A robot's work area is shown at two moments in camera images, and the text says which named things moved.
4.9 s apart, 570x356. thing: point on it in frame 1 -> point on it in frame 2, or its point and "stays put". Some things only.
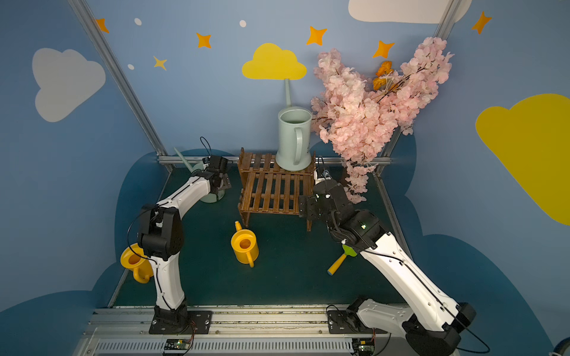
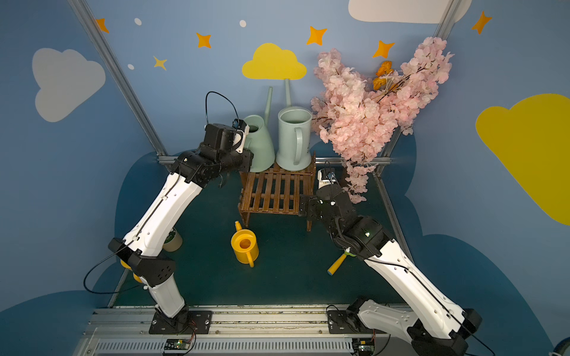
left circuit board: [177, 344] stays put
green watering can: [211, 196] -> [260, 139]
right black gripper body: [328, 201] stays put
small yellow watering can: [245, 243] stays put
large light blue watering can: [295, 131] stays put
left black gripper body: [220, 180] -> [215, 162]
